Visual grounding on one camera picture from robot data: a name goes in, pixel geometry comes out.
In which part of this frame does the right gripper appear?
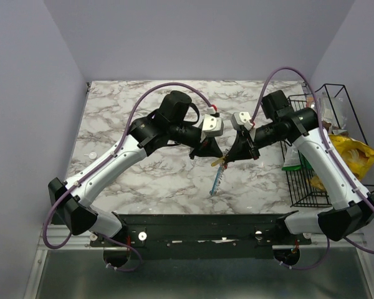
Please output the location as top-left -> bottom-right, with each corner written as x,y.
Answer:
224,120 -> 286,161

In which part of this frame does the yellow key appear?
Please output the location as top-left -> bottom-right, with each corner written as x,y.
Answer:
211,156 -> 226,167

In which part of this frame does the blue key tag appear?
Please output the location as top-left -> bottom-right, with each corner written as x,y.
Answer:
209,165 -> 225,196

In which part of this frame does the grey curved keyring holder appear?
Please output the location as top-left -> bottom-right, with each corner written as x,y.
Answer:
209,151 -> 228,196

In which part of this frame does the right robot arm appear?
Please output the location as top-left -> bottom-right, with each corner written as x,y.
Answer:
225,90 -> 374,244

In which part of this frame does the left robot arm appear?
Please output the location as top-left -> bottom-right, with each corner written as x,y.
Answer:
49,90 -> 224,246

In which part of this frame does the green snack packet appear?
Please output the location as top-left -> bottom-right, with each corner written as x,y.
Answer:
282,145 -> 312,171

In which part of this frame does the clear snack packet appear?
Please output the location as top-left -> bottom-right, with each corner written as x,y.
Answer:
318,92 -> 347,132

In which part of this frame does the beige bottle white cap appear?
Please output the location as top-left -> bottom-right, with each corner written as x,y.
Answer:
84,151 -> 98,160

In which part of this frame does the yellow chips bag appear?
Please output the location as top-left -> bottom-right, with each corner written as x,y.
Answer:
329,135 -> 374,181

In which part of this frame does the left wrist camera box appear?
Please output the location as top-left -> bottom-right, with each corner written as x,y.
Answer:
201,114 -> 224,138

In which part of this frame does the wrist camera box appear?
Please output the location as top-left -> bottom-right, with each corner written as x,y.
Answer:
231,112 -> 255,131
201,114 -> 224,138

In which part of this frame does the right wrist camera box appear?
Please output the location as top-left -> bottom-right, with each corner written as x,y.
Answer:
231,112 -> 255,131

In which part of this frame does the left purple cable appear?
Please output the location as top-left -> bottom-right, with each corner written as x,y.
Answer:
42,81 -> 218,272

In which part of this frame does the purple cable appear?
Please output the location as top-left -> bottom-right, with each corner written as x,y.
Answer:
42,81 -> 218,272
251,66 -> 374,270

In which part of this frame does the black mounting rail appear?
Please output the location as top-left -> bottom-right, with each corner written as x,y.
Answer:
90,214 -> 312,266

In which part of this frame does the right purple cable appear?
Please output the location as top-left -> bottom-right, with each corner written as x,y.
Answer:
251,66 -> 374,270

